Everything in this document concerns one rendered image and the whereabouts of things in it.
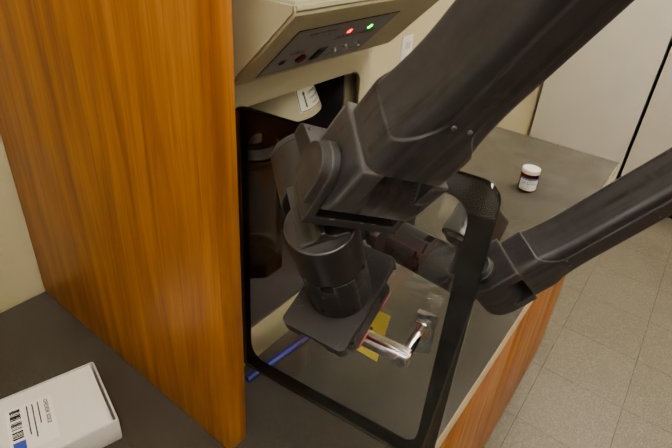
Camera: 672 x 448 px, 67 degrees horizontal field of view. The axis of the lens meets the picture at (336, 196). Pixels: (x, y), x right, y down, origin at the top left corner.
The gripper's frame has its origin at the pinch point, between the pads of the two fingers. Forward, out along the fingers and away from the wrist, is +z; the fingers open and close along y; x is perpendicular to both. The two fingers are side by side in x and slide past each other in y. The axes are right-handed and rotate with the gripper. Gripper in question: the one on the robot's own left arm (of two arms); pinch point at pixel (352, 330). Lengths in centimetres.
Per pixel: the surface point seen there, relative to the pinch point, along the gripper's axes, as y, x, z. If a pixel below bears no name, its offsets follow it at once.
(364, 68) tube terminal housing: -37.3, -19.3, -1.3
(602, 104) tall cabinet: -261, 4, 184
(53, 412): 23.9, -34.4, 13.9
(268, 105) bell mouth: -21.1, -24.8, -5.5
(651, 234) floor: -208, 54, 227
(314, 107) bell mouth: -26.9, -21.9, -1.2
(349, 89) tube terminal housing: -36.1, -21.9, 2.7
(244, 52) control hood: -13.3, -17.0, -21.4
